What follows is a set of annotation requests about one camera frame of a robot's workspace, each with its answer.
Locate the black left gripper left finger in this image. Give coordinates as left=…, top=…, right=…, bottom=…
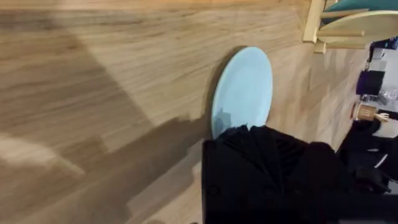
left=213, top=124, right=282, bottom=202

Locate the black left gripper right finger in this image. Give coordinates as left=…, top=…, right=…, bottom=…
left=250, top=125, right=342, bottom=202

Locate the wooden peg rack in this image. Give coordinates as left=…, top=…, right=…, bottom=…
left=303, top=0, right=370, bottom=54

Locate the person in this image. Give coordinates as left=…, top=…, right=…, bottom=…
left=337, top=109, right=398, bottom=194

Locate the light blue plate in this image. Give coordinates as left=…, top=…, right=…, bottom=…
left=210, top=46, right=274, bottom=139

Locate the brown paper cup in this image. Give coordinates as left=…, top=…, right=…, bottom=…
left=355, top=103, right=377, bottom=122

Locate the dark purple box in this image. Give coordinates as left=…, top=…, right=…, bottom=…
left=356, top=70, right=386, bottom=96

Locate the cream plate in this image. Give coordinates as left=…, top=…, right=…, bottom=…
left=317, top=10, right=398, bottom=45

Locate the teal plate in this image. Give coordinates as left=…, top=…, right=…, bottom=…
left=322, top=0, right=398, bottom=25

